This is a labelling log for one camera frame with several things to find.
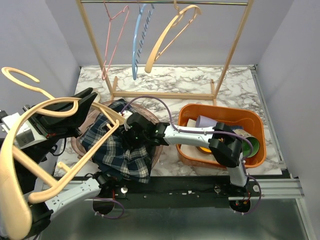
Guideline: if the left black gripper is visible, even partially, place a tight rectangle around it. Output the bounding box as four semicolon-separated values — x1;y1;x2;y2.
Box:
17;87;98;168

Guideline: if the navy beige plaid skirt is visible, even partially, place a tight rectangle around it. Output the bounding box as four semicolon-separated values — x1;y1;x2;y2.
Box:
79;99;154;185

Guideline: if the green plaid skirt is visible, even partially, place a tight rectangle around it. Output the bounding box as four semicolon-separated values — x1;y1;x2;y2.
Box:
107;98;128;113

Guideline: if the pink wire hanger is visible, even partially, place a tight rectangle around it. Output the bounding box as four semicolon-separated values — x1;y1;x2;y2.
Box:
101;0;130;80

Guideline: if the wooden hanger with skirt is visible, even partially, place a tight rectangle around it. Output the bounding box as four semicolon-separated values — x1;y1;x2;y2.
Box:
0;67;125;240

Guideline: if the light blue wavy hanger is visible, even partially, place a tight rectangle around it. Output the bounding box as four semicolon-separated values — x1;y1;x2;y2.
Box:
131;3;155;81

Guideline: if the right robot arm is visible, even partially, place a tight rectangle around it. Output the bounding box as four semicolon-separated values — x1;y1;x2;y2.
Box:
120;111;249;196

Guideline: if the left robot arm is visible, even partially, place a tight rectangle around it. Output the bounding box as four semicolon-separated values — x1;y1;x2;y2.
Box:
0;87;124;240

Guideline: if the empty wooden hanger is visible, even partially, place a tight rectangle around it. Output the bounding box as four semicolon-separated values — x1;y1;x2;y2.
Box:
144;0;202;74

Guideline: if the pink transparent basin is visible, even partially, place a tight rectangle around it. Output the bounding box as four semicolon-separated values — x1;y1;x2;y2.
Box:
70;99;164;182

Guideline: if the small beige bowl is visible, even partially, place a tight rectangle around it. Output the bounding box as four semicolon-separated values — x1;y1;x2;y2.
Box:
92;89;101;103

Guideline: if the white board in bin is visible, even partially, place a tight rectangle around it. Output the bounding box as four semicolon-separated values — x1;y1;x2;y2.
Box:
179;118;216;161

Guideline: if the lavender cup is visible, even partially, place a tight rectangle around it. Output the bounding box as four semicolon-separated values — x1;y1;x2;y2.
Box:
195;115;217;128

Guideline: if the wooden clothes rack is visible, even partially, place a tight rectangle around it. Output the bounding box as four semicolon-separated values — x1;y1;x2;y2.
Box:
74;0;255;107

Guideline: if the orange bowl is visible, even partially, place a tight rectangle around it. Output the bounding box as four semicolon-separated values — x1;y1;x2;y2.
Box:
196;146;212;155

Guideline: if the white floral mug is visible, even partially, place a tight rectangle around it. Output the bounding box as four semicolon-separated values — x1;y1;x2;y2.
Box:
233;129;252;138

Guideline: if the orange plastic bin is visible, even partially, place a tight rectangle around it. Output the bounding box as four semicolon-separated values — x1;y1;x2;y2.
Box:
176;103;267;169

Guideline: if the green bowl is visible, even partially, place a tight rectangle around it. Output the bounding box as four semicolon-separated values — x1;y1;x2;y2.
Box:
242;136;260;158

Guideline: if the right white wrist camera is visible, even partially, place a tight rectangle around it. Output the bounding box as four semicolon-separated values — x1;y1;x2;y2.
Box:
122;110;133;131

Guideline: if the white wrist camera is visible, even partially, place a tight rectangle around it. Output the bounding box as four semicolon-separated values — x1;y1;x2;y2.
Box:
0;110;50;153
122;110;133;131

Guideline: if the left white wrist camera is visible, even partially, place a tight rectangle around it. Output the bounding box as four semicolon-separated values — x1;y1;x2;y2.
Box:
0;110;50;153

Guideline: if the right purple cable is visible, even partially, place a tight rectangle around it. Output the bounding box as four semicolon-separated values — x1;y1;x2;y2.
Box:
120;96;262;208

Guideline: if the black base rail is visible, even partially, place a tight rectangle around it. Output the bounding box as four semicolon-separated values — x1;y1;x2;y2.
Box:
97;175;256;209

